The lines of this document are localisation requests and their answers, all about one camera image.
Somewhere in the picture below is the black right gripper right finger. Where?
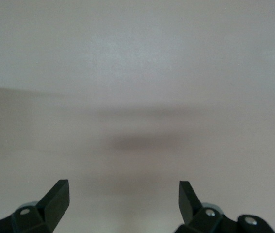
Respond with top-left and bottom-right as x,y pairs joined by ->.
176,181 -> 274,233

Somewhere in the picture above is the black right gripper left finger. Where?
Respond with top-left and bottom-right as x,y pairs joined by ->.
0,179 -> 69,233

